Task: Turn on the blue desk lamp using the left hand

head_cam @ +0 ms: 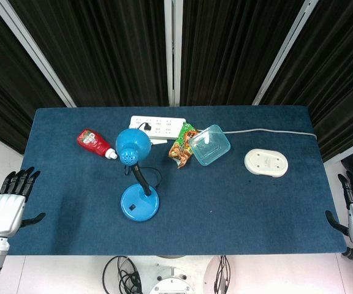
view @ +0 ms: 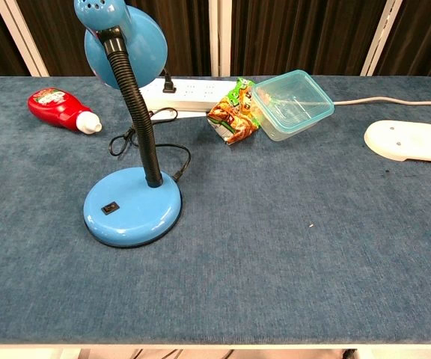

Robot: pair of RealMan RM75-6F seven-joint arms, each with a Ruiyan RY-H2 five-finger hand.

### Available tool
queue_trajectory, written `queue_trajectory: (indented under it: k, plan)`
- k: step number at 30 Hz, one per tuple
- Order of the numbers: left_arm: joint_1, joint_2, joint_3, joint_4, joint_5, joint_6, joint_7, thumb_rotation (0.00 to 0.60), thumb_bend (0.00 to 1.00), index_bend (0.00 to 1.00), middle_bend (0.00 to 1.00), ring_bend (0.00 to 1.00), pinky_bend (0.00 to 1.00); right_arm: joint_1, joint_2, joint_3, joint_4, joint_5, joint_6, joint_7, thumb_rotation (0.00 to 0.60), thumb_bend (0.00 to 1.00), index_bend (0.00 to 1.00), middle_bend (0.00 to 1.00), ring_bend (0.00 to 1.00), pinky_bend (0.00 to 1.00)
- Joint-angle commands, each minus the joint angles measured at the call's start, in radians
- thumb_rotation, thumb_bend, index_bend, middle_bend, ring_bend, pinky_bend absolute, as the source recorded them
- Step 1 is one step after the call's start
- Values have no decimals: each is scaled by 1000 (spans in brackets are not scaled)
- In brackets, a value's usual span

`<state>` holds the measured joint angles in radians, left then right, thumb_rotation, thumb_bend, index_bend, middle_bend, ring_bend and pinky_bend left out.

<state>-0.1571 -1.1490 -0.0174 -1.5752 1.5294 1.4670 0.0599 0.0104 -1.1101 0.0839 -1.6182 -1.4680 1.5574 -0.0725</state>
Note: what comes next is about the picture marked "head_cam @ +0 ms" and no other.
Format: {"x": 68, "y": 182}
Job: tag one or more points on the blue desk lamp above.
{"x": 135, "y": 171}

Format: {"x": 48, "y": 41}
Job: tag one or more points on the white power strip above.
{"x": 158, "y": 125}

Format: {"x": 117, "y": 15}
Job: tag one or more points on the green snack bag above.
{"x": 182, "y": 145}

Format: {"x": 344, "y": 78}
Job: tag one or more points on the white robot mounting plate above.
{"x": 172, "y": 275}

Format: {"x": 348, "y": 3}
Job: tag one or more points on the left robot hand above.
{"x": 5, "y": 207}

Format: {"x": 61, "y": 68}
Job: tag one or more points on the white oval soap dish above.
{"x": 267, "y": 163}

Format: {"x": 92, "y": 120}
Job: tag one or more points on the clear blue plastic container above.
{"x": 210, "y": 144}

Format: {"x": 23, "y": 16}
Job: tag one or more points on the red ketchup bottle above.
{"x": 94, "y": 143}

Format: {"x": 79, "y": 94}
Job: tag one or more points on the blue table mat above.
{"x": 225, "y": 196}

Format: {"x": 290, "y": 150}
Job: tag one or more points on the black plug with cable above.
{"x": 146, "y": 126}

